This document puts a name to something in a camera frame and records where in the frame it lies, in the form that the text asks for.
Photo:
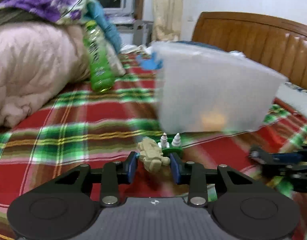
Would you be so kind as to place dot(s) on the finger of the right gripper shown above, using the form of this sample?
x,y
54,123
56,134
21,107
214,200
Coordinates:
x,y
275,161
301,151

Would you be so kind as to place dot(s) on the green tea bottle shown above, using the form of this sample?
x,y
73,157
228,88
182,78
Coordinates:
x,y
101,76

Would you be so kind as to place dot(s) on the blue pillow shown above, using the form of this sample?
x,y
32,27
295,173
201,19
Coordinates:
x,y
199,44

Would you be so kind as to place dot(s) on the pink quilt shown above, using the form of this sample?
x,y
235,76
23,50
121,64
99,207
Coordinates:
x,y
37,60

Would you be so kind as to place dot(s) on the blue blanket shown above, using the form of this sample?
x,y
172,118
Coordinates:
x,y
97,13

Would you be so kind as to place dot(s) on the beige curtain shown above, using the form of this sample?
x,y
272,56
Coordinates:
x,y
167,20

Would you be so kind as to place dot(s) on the wooden bed headboard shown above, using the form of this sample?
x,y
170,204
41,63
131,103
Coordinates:
x,y
275,42

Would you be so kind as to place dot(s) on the white patterned pillow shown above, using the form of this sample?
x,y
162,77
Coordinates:
x,y
294,96

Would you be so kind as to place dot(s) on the purple floral blanket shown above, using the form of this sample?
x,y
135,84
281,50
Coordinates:
x,y
60,12

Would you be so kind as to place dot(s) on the blue plastic toy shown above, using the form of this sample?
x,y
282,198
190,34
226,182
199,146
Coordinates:
x,y
149,64

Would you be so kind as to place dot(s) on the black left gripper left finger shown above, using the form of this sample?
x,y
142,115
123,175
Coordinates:
x,y
114,174

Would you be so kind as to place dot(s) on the white translucent plastic bin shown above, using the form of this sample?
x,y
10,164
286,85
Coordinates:
x,y
196,80

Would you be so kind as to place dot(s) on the plaid bed sheet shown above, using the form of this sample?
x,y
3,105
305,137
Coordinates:
x,y
79,126

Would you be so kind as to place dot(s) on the yellow toy brick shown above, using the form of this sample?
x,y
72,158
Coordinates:
x,y
213,121

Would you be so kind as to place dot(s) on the green block with white trees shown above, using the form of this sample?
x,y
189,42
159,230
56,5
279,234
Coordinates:
x,y
170,145

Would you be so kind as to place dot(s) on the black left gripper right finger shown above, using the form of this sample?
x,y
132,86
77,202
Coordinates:
x,y
191,174

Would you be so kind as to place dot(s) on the grey folding stool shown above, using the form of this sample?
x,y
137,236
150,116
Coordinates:
x,y
142,32

